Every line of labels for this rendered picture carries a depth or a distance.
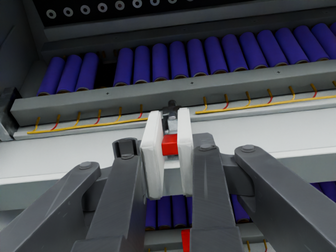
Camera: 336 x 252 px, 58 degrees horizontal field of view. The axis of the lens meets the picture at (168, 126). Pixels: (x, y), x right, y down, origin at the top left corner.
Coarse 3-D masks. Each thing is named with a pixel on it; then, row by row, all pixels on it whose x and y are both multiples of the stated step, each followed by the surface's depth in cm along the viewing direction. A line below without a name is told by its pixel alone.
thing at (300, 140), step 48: (288, 0) 35; (0, 48) 32; (0, 96) 30; (288, 96) 30; (0, 144) 30; (48, 144) 29; (96, 144) 28; (240, 144) 26; (288, 144) 26; (0, 192) 27
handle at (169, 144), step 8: (168, 120) 25; (176, 120) 25; (168, 128) 25; (176, 128) 25; (168, 136) 21; (176, 136) 20; (168, 144) 19; (176, 144) 19; (168, 152) 19; (176, 152) 19
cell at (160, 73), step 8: (152, 48) 35; (160, 48) 34; (152, 56) 34; (160, 56) 33; (152, 64) 33; (160, 64) 32; (152, 72) 32; (160, 72) 31; (168, 72) 32; (152, 80) 31
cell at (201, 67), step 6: (192, 42) 34; (198, 42) 35; (192, 48) 34; (198, 48) 34; (192, 54) 33; (198, 54) 33; (192, 60) 32; (198, 60) 32; (204, 60) 32; (192, 66) 32; (198, 66) 31; (204, 66) 32; (192, 72) 31; (198, 72) 31; (204, 72) 31
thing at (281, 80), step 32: (320, 64) 29; (64, 96) 30; (96, 96) 29; (128, 96) 29; (160, 96) 29; (192, 96) 29; (224, 96) 29; (256, 96) 30; (320, 96) 28; (64, 128) 29
